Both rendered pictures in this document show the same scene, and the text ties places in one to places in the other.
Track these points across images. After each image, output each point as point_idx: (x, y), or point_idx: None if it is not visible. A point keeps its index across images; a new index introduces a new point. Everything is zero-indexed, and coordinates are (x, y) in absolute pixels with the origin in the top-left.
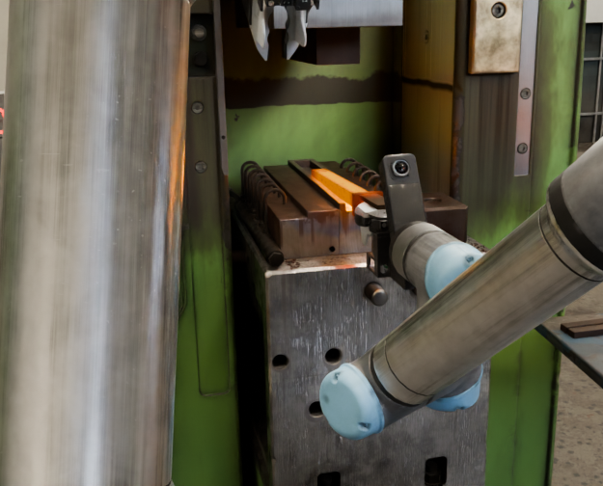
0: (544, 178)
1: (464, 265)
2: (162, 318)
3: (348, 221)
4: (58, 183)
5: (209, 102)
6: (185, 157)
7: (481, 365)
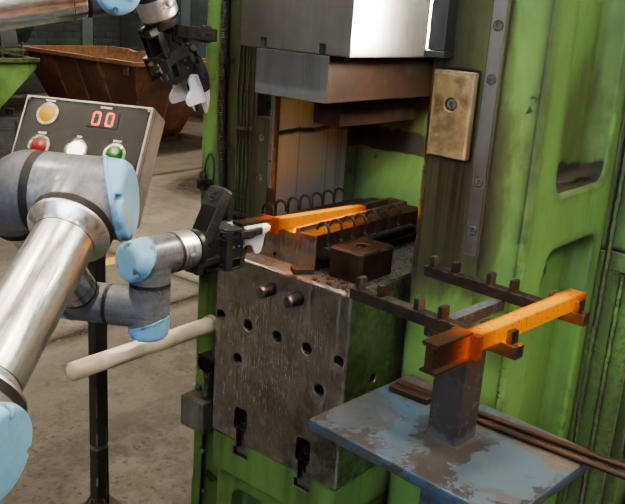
0: (493, 265)
1: (123, 247)
2: None
3: (285, 237)
4: None
5: (267, 135)
6: (251, 169)
7: (156, 322)
